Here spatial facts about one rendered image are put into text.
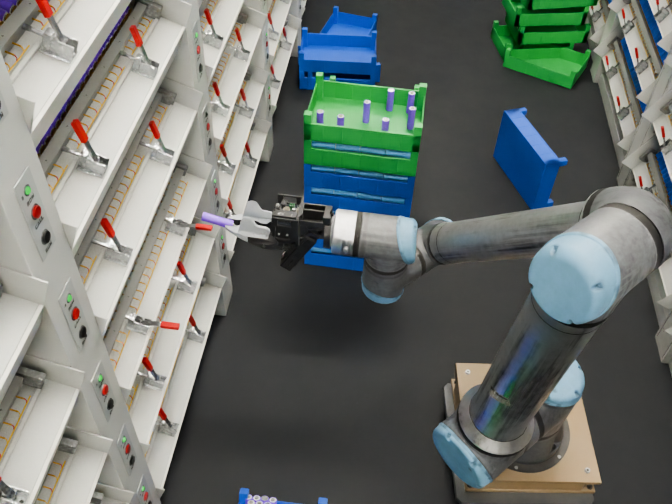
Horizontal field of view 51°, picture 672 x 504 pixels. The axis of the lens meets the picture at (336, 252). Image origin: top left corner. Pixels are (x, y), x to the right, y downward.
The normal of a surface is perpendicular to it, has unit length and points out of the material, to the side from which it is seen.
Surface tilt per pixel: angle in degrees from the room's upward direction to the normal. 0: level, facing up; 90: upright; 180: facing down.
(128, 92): 21
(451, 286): 0
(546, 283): 85
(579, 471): 5
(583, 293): 85
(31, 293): 90
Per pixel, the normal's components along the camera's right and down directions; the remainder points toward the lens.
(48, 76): 0.39, -0.60
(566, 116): 0.03, -0.69
